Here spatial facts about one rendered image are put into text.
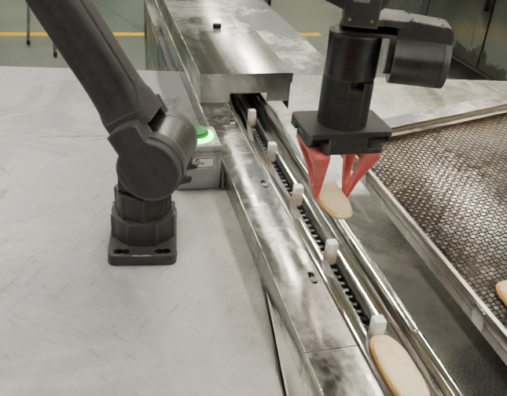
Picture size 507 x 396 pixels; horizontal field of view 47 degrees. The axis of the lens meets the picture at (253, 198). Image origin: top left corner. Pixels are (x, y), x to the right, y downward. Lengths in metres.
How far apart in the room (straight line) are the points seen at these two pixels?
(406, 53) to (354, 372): 0.32
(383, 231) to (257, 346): 0.30
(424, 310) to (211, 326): 0.26
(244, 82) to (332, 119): 0.49
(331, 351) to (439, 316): 0.19
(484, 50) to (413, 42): 3.36
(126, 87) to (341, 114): 0.24
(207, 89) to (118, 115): 0.44
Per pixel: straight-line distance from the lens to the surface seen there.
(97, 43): 0.68
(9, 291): 0.75
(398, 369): 0.61
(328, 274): 0.72
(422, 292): 0.78
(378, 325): 0.64
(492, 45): 3.94
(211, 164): 0.90
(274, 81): 1.14
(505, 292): 0.68
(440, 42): 0.65
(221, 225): 0.84
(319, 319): 0.64
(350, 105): 0.65
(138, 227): 0.75
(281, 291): 0.66
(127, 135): 0.68
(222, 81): 1.12
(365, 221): 0.89
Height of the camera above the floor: 1.28
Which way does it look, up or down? 31 degrees down
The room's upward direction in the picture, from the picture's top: 5 degrees clockwise
